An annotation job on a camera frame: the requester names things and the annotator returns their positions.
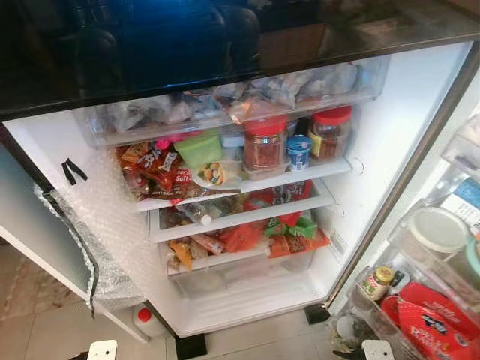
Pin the white fridge with black top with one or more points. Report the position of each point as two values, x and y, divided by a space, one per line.
390 135

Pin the open fridge door with racks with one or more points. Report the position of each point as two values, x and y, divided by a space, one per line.
450 285

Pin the white fridge shelf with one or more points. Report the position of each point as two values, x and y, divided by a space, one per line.
255 215
300 178

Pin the black fridge foot block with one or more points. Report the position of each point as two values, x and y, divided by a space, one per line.
317 313

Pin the blue and white carton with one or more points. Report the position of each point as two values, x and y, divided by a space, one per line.
465 199

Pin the round white-lidded container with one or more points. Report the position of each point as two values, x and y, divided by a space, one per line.
438 229

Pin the teal plastic container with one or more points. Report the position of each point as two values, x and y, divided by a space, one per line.
473 255

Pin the small gold-lidded jar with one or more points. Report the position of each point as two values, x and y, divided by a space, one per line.
377 283

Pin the red printed bag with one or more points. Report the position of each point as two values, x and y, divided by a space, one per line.
431 328

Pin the red-lidded jar yellow label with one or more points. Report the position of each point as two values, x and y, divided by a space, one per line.
331 135

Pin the small blue-lidded tub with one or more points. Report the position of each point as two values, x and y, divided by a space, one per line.
298 153

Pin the green snack packet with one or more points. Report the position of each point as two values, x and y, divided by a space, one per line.
300 226

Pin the flat orange snack packet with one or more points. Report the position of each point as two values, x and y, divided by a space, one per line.
301 243

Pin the red foil packet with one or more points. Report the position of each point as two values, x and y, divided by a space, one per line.
289 193

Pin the red-lidded chilli jar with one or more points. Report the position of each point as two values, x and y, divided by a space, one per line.
264 146

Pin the red-orange plastic bag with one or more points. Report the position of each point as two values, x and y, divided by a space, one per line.
241 238

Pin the clear crisper drawer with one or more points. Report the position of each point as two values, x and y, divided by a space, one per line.
240 274

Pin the white plate of food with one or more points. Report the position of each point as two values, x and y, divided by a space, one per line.
217 175

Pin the clear drawer of bagged food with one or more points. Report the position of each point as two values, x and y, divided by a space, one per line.
225 101

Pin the pink sausage pack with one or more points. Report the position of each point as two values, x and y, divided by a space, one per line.
208 244

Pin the green-lidded food container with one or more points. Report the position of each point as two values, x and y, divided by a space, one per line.
199 148

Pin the clear plastic bottle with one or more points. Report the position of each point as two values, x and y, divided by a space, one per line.
198 214

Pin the yellow food packet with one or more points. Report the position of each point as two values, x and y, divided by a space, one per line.
181 253

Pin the pink plastic item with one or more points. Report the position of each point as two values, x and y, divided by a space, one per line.
162 142

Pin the pile of orange snack packets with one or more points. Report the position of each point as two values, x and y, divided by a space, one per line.
154 171

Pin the white jug with red cap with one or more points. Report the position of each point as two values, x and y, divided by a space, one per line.
147 320

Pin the clear bubble wrap sheet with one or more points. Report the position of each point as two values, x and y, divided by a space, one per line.
94 251

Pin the black tape strips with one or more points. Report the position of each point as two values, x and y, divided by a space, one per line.
73 172

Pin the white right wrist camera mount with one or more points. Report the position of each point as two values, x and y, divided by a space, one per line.
377 350

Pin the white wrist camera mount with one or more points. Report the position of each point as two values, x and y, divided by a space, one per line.
377 350
103 350

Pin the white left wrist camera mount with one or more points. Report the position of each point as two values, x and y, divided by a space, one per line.
103 350

